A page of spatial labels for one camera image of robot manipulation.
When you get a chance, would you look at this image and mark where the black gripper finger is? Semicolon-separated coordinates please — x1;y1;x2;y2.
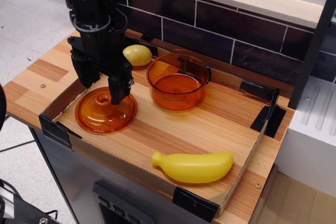
108;75;131;105
71;55;100;88

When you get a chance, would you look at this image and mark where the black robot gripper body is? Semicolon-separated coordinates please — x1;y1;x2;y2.
67;28;134;87

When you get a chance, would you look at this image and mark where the orange transparent pot lid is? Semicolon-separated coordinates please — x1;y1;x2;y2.
75;87;138;135

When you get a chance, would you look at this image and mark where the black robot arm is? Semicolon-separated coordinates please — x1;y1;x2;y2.
65;0;133;104

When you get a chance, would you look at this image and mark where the orange transparent toy pot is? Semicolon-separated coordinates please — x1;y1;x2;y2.
146;53;211;111

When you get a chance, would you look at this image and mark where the yellow toy potato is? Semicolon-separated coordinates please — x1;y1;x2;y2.
123;45;152;67

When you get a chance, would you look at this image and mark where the yellow toy banana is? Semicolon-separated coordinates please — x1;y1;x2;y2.
152;152;234;184

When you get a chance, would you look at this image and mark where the grey oven control panel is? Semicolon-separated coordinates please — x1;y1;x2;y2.
92;183;155;224

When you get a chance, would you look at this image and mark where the cardboard fence with black tape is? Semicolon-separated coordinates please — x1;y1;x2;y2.
38;34;287;223

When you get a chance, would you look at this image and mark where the white ridged sink drainer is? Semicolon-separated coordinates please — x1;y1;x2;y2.
301;82;335;136

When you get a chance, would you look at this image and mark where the black cable bottom left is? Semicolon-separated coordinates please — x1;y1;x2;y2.
0;178;58;224

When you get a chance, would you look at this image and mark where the black vertical post right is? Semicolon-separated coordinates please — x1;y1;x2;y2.
288;0;335;109

